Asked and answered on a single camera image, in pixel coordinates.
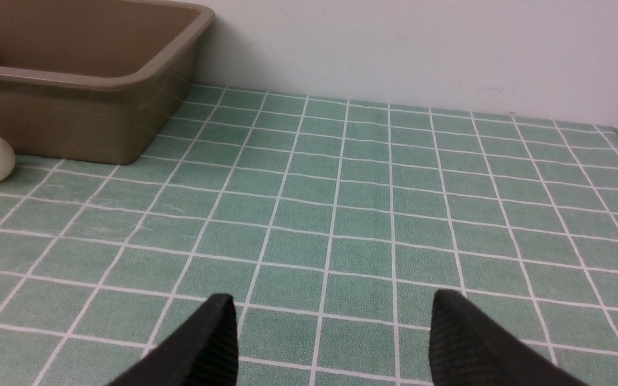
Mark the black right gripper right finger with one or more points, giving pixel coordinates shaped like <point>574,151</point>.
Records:
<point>467,347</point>

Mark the green checkered tablecloth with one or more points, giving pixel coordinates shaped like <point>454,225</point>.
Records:
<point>332,223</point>

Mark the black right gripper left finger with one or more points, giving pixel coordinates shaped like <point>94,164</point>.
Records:
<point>203,350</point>

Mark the brown plastic bin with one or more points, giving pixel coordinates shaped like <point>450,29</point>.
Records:
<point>94,80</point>

